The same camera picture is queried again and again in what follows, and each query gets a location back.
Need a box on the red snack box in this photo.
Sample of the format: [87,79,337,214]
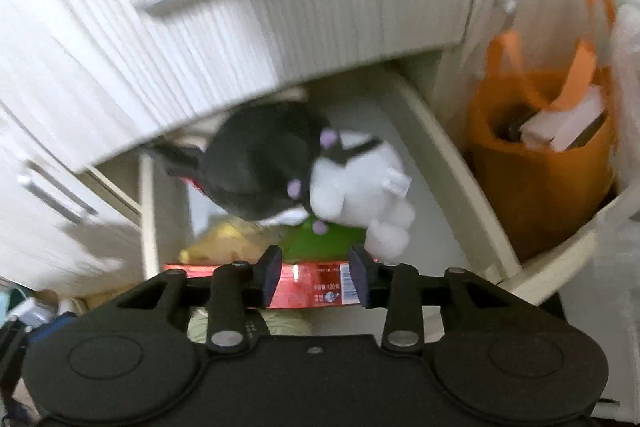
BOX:
[162,260,362,311]

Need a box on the pale green yarn ball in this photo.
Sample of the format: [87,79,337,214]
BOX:
[186,308,314,343]

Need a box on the green item in drawer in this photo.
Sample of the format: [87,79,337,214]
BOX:
[279,219,366,263]

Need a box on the yellow snack packet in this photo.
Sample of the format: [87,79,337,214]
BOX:
[178,218,288,265]

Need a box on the black white plush toy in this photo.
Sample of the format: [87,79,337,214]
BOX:
[144,101,416,260]

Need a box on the left cabinet door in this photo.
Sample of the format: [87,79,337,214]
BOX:
[1,109,144,297]

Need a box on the orange fabric tote bag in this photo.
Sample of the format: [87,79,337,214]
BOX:
[468,0,616,261]

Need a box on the clear plastic bag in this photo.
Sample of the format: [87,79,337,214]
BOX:
[611,4,640,192]

